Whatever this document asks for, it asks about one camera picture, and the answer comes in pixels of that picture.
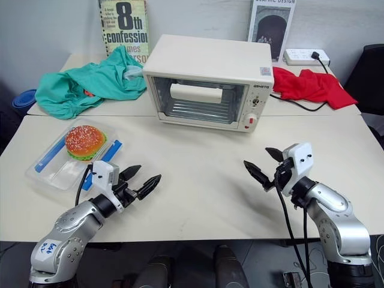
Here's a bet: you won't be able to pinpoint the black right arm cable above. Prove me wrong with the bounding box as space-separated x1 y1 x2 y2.
274 170 314 288

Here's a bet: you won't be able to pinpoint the red cloth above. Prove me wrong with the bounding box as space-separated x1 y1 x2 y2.
271 66 359 110

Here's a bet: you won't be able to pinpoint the cream oven door handle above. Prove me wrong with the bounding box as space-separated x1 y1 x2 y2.
169 83 224 104

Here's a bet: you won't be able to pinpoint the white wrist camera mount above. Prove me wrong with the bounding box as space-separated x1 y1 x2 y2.
281 143 313 197
91 160 124 214

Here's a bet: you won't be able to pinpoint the toy hamburger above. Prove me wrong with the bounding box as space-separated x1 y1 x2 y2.
64 124 109 163

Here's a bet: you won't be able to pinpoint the glass oven door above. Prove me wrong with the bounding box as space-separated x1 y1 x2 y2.
146 74 248 127

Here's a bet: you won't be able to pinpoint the white power strip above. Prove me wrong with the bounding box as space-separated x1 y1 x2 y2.
283 48 332 67

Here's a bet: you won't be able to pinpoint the black chair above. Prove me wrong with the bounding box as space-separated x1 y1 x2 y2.
343 44 384 139

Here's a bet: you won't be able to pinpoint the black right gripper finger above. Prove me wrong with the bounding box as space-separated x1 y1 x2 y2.
243 160 275 192
265 146 284 163

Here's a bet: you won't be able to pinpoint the red and white timer knob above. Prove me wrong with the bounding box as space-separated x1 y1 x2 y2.
244 113 259 131

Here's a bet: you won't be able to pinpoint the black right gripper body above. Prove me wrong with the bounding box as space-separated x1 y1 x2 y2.
273 158 296 191

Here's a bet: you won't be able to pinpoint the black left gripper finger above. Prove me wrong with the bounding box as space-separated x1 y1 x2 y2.
136 173 163 202
119 164 142 182

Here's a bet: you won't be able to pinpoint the clear plastic container blue clips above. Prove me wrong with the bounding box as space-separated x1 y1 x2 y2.
25 118 125 199

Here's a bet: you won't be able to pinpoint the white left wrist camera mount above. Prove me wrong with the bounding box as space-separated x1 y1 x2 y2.
91 160 124 214

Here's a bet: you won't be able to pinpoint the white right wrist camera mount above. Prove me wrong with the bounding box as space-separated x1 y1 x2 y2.
281 143 313 197

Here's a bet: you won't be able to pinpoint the graphic design book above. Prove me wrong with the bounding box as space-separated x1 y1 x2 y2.
246 0 296 64

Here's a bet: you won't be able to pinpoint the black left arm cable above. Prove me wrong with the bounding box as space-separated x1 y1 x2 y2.
74 163 94 207

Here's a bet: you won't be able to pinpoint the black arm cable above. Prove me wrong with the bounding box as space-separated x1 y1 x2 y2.
274 170 314 288
74 163 94 207

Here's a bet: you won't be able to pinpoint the teal cloth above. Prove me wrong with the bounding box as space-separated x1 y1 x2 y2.
34 45 148 121

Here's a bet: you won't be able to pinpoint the cream toaster oven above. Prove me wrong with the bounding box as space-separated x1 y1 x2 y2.
142 34 274 134

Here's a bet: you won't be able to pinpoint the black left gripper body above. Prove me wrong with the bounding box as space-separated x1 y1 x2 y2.
113 177 142 208

